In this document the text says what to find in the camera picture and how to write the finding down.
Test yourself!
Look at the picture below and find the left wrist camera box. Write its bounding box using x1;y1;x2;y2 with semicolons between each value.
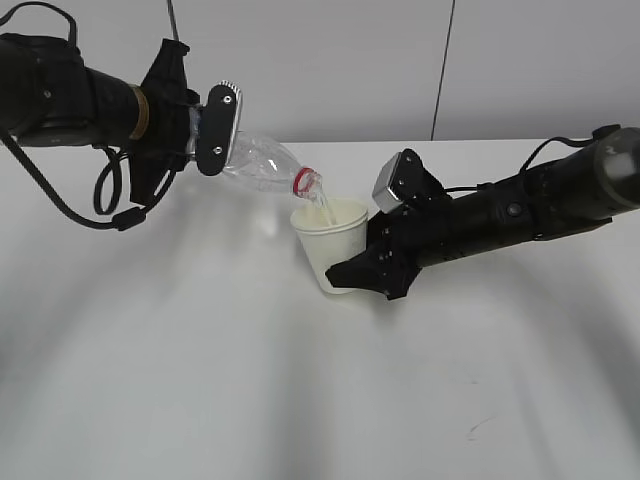
195;81;242;176

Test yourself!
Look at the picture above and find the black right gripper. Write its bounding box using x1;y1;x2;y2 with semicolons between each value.
325;189;453;300

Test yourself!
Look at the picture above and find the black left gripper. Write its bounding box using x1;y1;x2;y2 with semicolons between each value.
128;39;200;205

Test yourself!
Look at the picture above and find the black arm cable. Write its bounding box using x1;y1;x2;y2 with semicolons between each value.
444;123;624;194
0;1;176;232

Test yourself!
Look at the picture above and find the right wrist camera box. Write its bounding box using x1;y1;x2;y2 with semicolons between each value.
372;148;445;214

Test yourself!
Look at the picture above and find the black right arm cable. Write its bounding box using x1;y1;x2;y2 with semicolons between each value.
444;123;624;194

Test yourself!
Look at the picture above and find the white paper cup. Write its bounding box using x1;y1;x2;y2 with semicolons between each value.
290;198;368;294

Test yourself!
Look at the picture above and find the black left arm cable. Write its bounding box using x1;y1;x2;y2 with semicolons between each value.
0;1;176;232

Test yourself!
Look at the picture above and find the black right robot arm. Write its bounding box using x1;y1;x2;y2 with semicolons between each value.
325;125;639;300

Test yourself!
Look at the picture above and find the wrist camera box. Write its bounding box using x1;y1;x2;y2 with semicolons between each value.
195;81;242;176
372;148;445;214

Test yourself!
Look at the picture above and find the clear plastic water bottle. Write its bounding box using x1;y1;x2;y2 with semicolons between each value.
217;129;328;207

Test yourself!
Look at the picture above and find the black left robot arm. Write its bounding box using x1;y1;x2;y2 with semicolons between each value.
1;33;199;206

